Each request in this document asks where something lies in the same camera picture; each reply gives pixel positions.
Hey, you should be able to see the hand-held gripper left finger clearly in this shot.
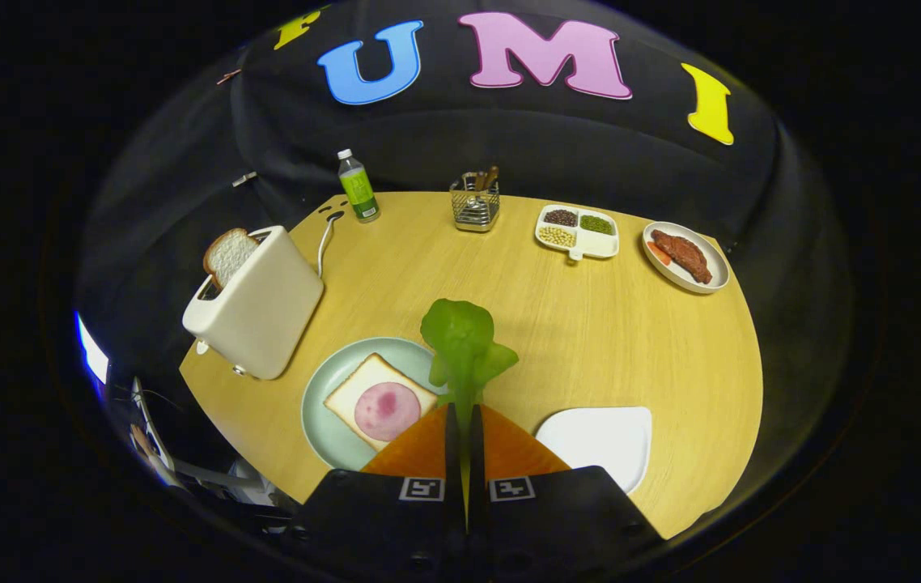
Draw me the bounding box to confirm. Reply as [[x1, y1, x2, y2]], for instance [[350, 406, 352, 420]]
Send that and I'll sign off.
[[286, 403, 467, 580]]

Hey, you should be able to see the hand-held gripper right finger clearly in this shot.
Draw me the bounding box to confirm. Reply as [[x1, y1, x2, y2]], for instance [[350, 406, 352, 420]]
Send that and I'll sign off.
[[467, 403, 664, 580]]

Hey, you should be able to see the green lettuce leaf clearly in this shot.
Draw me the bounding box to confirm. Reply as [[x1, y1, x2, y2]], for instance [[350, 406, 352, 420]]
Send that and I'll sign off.
[[420, 298, 520, 519]]

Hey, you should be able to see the toasted bread slice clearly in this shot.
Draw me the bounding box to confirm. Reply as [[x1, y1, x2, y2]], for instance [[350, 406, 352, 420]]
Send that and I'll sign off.
[[202, 228, 261, 290]]

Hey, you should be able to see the pink ham slice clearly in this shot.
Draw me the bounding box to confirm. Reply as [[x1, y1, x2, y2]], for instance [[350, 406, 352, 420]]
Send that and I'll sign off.
[[354, 382, 422, 442]]

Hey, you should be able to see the white bread slice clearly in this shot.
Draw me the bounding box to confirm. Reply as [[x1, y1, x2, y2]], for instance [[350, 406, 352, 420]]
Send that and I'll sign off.
[[324, 353, 439, 453]]

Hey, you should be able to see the white square plate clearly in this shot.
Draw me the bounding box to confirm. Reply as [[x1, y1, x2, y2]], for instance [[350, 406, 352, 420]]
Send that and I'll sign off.
[[536, 406, 653, 495]]

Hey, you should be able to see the pale green round plate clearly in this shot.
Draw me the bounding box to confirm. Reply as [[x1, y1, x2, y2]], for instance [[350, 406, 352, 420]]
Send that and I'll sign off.
[[301, 337, 461, 472]]

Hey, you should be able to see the white toaster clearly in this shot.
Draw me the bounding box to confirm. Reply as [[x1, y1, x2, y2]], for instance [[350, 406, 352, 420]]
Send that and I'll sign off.
[[182, 225, 325, 381]]

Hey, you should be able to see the white divided bean dish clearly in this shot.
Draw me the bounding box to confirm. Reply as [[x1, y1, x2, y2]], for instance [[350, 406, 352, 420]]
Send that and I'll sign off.
[[534, 204, 620, 262]]

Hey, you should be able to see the green label drink bottle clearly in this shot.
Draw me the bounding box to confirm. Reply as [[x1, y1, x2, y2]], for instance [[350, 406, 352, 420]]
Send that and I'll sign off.
[[337, 149, 381, 223]]

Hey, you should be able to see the brown meat slice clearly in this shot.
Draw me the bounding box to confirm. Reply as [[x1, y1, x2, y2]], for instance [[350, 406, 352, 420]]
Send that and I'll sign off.
[[651, 230, 713, 284]]

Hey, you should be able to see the white round plate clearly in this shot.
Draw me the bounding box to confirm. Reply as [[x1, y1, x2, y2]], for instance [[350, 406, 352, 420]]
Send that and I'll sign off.
[[643, 221, 730, 293]]

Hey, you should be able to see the black backdrop cloth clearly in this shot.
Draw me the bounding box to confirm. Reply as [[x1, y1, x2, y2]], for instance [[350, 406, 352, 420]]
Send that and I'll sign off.
[[72, 0, 858, 519]]

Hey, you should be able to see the computer monitor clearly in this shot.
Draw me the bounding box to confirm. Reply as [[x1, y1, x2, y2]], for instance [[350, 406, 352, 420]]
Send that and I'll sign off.
[[74, 312, 110, 385]]

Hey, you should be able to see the wire utensil holder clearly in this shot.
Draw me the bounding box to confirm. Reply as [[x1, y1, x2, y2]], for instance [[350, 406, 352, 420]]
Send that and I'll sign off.
[[450, 172, 501, 233]]

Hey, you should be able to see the white toaster cable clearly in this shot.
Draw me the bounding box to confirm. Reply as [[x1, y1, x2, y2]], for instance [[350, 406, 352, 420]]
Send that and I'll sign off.
[[317, 211, 346, 278]]

